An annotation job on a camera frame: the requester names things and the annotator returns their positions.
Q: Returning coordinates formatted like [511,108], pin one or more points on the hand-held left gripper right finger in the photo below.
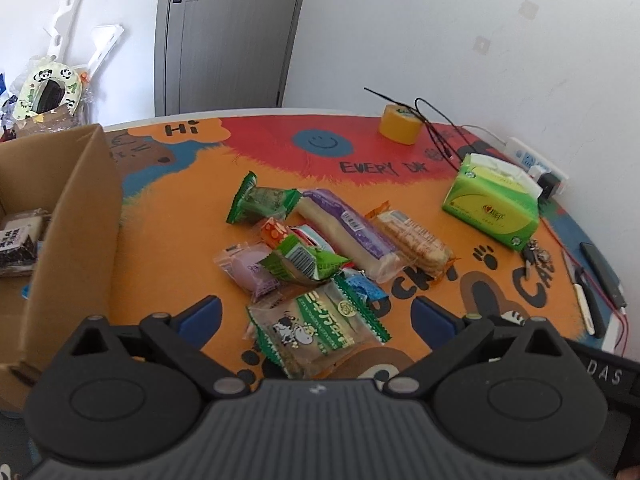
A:
[432,322]

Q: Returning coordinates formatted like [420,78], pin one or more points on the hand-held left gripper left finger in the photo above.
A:
[200,317]

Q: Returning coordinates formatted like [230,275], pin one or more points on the clear packet with purple cake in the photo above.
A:
[247,267]

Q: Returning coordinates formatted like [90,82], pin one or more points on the clear orange-edged cracker packet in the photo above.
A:
[417,246]

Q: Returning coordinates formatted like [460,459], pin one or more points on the small blue snack packet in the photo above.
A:
[362,286]

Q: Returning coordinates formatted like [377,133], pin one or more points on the green cow print snack packet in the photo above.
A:
[320,330]

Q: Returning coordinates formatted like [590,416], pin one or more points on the orange dotted snack packet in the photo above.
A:
[274,231]

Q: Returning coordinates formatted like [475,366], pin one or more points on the long purple snack packet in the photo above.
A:
[350,232]

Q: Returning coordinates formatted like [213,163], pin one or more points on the bright green snack packet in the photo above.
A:
[325,262]

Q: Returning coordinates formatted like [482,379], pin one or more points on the dark green snack packet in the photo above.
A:
[262,201]

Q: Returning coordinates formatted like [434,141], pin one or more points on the brown cardboard box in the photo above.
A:
[75,240]

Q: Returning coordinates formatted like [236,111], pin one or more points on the dark brown snack packet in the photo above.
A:
[17,252]

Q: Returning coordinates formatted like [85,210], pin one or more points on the colourful printed tablecloth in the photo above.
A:
[175,240]

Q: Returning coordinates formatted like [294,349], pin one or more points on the black flat device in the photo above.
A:
[602,272]

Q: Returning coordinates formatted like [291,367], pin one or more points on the bunch of keys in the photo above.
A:
[532,255]

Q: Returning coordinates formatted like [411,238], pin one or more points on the green tissue box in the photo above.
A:
[490,210]

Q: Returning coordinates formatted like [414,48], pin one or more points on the black plug adapter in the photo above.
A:
[550,186]

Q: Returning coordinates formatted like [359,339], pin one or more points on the white power strip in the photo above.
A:
[525,157]

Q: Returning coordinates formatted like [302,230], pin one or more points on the yellow tape roll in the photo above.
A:
[397,132]

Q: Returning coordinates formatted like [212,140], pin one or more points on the brown cardboard sheet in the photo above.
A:
[50,120]

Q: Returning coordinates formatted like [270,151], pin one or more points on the pile of plastic bags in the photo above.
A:
[7,110]

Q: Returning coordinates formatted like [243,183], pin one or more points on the grey panelled door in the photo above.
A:
[225,35]

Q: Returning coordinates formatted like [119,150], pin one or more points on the short white plastic rack piece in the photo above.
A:
[102,47]

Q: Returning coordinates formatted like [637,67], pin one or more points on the long white plastic rack piece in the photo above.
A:
[67,10]

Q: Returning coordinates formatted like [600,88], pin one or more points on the translucent wall patch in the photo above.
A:
[482,45]
[528,8]

